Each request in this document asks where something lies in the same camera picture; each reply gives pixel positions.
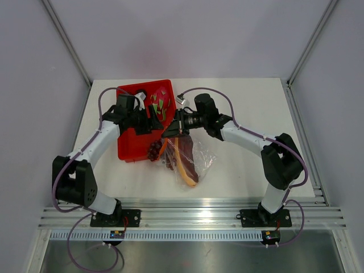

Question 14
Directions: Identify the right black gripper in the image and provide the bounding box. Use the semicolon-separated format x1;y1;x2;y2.
162;108;208;139

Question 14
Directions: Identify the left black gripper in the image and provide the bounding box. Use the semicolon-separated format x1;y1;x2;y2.
127;105;163;135

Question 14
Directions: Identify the dark red grape bunch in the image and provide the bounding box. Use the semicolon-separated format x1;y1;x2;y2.
147;139;176;171

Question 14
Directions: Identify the clear orange zip top bag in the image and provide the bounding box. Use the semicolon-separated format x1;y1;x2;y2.
166;135;217;188

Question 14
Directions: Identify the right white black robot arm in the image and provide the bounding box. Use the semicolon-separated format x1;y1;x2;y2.
162;93;308;225

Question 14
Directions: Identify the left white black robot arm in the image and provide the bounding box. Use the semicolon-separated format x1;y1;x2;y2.
52;94;163;227

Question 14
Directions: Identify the pink dragon fruit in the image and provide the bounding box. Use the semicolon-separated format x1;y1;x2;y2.
150;87;171;122

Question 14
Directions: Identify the red plastic tray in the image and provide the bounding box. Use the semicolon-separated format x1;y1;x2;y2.
117;80;176;163

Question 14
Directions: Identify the dark plum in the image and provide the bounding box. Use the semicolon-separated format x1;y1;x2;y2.
135;89;147;101

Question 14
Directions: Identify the left small circuit board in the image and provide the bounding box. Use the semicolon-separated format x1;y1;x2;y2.
110;230;125;239

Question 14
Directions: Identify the small circuit board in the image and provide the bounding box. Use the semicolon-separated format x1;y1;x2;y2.
263;230;280;241
110;230;125;239

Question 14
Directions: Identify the right small circuit board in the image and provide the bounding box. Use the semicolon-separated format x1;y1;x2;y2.
263;230;280;241

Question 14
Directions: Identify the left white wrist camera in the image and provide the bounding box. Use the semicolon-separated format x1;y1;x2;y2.
134;96;145;110

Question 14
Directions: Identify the aluminium mounting rail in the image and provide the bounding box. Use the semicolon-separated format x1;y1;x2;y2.
38;198;348;229

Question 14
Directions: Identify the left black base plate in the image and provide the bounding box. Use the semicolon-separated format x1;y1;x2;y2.
90;209;141;228

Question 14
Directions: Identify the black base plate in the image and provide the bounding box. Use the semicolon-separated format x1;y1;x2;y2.
90;209;141;228
235;209;292;228

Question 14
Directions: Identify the white slotted cable duct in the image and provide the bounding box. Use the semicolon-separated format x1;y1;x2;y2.
50;230;262;242

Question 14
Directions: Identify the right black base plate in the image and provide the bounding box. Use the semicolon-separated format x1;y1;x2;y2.
235;209;292;228

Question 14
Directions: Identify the left aluminium corner post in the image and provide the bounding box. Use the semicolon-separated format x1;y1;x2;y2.
40;0;92;90

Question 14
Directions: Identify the aluminium corner post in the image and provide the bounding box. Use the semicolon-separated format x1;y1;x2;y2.
40;0;92;90
286;0;340;88

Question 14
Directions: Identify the right aluminium corner post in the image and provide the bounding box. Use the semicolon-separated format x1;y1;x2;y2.
286;0;340;88

